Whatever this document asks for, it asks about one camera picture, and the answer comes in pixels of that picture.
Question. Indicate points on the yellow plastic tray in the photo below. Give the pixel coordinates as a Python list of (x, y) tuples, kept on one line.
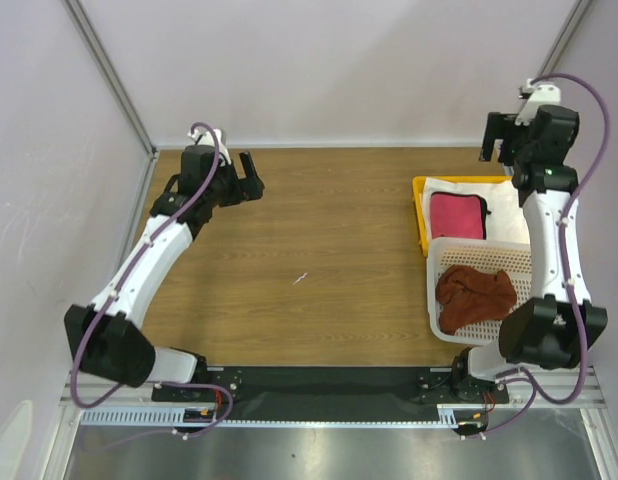
[(419, 220)]

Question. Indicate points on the white perforated plastic basket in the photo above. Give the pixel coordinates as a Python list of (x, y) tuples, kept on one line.
[(469, 260)]

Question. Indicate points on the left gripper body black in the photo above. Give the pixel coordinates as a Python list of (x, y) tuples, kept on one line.
[(225, 190)]

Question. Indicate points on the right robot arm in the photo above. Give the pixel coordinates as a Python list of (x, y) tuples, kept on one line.
[(546, 340)]

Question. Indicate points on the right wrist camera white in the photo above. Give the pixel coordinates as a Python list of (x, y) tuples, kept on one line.
[(535, 94)]

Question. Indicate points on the brown cloth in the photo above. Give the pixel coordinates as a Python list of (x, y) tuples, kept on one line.
[(468, 296)]

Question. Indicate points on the aluminium frame post right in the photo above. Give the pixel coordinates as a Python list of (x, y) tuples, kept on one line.
[(566, 34)]

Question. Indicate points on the aluminium front rail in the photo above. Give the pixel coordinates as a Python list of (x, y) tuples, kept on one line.
[(95, 391)]

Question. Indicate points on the aluminium frame post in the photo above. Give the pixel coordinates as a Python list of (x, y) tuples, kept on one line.
[(566, 34), (86, 30)]

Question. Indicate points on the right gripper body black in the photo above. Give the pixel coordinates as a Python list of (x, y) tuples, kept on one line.
[(505, 138)]

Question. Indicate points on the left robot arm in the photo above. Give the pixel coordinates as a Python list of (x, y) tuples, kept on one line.
[(105, 337)]

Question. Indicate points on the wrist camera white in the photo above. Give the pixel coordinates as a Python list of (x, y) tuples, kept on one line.
[(535, 94), (214, 139)]

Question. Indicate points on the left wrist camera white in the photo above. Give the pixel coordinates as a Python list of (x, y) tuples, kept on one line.
[(214, 139)]

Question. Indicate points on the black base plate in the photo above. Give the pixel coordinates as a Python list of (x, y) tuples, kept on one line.
[(348, 394)]

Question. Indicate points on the pink cloth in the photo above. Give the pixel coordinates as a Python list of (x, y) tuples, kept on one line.
[(458, 216)]

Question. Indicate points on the white towel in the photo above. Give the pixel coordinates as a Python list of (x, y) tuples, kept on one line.
[(509, 215)]

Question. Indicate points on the aluminium frame post left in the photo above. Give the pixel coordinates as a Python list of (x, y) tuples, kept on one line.
[(86, 30)]

